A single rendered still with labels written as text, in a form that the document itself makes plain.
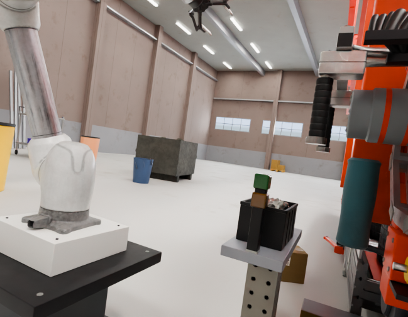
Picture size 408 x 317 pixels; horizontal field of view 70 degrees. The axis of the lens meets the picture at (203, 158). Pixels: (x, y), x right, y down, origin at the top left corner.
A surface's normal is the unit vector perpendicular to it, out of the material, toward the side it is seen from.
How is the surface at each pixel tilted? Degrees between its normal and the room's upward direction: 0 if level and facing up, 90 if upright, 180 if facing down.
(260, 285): 90
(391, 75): 90
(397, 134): 139
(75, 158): 71
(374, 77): 90
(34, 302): 0
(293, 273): 90
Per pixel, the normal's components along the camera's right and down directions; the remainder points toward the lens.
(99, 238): 0.88, 0.14
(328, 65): -0.42, -0.03
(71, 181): 0.45, 0.04
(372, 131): -0.40, 0.63
